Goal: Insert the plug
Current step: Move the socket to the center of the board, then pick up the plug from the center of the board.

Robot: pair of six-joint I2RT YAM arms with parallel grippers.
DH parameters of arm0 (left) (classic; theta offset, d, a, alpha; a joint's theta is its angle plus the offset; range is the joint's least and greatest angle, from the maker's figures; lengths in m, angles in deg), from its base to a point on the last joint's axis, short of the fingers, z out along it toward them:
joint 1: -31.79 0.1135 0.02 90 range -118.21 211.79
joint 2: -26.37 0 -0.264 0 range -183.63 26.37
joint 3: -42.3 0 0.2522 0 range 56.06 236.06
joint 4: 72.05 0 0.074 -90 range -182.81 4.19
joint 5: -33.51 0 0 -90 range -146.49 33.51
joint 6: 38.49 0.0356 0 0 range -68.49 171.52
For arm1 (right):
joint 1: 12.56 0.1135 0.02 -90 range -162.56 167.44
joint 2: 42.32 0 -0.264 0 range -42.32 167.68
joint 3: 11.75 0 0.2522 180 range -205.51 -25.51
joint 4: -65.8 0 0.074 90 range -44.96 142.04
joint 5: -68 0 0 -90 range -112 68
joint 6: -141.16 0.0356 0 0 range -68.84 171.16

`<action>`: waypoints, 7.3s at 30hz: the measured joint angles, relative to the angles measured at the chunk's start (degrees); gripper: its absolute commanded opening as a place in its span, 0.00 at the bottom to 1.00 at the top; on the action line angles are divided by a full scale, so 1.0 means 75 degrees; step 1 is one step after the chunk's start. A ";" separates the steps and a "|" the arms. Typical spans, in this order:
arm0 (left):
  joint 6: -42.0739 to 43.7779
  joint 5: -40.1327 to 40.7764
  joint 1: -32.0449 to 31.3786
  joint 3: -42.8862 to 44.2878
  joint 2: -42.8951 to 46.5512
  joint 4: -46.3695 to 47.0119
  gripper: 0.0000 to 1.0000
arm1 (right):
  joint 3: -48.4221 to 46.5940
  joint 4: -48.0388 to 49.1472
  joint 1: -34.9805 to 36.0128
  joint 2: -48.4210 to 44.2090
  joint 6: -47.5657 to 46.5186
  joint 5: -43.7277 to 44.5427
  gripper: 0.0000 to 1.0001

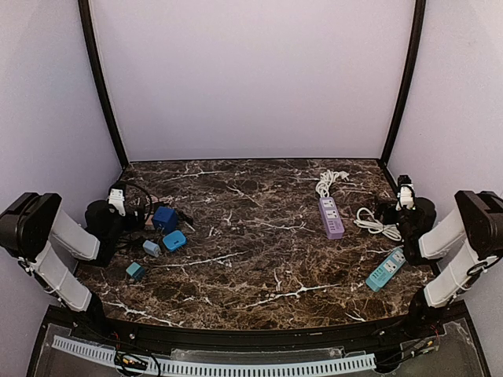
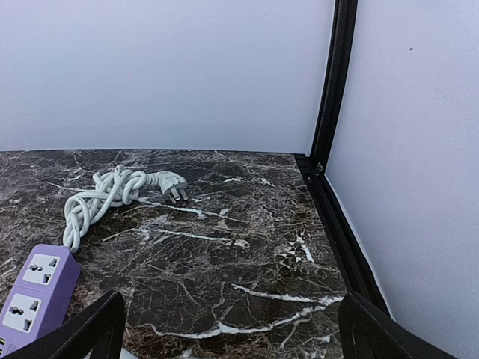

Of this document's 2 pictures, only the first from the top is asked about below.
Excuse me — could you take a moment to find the left black frame post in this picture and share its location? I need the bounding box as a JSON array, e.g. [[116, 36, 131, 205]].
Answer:
[[77, 0, 129, 170]]

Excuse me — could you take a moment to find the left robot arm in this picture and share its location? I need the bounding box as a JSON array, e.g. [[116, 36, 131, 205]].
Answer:
[[1, 188, 146, 334]]

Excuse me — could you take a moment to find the dark blue cube socket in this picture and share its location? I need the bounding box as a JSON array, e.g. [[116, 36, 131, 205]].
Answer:
[[152, 207, 178, 235]]

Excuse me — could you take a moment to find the blue flat square adapter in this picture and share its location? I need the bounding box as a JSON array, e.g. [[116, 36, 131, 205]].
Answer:
[[162, 230, 187, 252]]

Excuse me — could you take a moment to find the teal charger plug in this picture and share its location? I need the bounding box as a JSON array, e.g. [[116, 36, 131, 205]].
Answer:
[[126, 262, 145, 281]]

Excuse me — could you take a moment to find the white slotted cable duct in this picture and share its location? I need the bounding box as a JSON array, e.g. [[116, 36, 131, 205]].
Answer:
[[51, 335, 376, 376]]

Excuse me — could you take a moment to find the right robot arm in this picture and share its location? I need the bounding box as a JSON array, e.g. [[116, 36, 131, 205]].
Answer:
[[396, 174, 502, 337]]

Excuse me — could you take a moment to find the purple power strip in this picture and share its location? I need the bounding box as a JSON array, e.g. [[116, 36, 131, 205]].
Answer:
[[315, 170, 349, 240]]

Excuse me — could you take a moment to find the teal power strip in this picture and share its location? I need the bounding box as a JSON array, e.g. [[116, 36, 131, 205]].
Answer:
[[354, 207, 408, 292]]

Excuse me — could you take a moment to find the black charger with cable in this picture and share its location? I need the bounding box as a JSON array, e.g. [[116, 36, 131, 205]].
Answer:
[[110, 181, 193, 232]]

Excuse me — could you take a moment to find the black frame post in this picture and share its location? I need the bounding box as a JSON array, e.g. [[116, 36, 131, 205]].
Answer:
[[380, 0, 427, 167], [77, 0, 129, 170]]

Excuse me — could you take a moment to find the right black frame post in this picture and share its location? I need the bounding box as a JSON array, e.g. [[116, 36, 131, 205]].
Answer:
[[380, 0, 427, 167]]

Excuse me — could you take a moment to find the light blue charger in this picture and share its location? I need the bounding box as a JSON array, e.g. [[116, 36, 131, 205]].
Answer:
[[142, 240, 161, 258]]

